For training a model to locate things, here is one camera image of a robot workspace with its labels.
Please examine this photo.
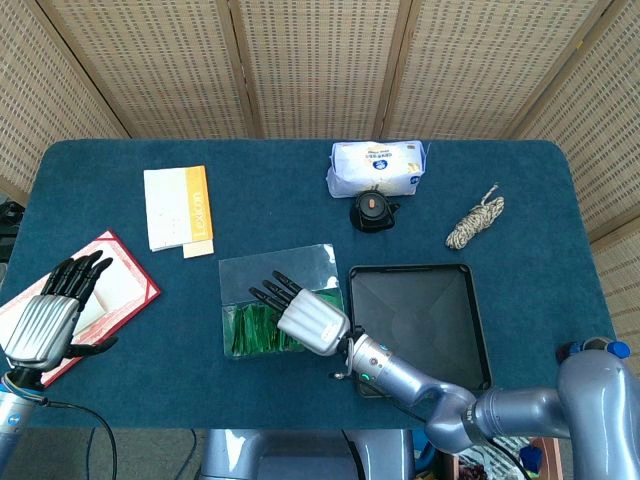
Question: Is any white tissue pack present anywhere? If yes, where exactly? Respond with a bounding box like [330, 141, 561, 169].
[325, 140, 432, 199]

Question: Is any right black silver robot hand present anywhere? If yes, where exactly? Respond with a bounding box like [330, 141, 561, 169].
[248, 270, 351, 357]

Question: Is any clear box of green items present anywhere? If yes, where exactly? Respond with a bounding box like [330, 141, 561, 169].
[218, 243, 347, 359]

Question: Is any blue felt table cloth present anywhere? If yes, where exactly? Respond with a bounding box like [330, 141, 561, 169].
[0, 138, 634, 431]

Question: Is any coiled black white rope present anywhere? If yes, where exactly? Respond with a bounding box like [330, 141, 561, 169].
[444, 182, 506, 250]

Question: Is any white yellow booklet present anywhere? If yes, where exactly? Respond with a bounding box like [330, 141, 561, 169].
[143, 165, 215, 253]

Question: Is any wicker folding screen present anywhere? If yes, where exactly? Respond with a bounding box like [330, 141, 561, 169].
[0, 0, 640, 321]

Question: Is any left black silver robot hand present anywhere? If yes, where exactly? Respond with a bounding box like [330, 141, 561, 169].
[2, 250, 120, 374]

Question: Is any red certificate folder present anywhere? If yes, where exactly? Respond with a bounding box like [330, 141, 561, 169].
[0, 229, 162, 389]

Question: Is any black cable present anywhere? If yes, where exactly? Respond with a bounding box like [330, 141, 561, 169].
[34, 397, 119, 480]

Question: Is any small cream card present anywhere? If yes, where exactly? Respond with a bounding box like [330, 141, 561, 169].
[182, 240, 216, 260]

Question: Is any black lid with orange button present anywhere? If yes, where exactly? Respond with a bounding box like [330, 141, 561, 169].
[348, 189, 401, 233]

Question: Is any black plastic tray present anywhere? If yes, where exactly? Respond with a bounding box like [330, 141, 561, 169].
[347, 262, 494, 400]

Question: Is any black equipment beside table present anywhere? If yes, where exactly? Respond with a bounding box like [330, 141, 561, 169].
[0, 201, 25, 261]

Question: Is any cola bottle with blue cap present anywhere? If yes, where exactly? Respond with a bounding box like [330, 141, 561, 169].
[557, 337, 632, 364]

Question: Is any blue-grey robot torso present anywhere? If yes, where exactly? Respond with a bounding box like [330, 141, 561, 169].
[199, 428, 416, 480]

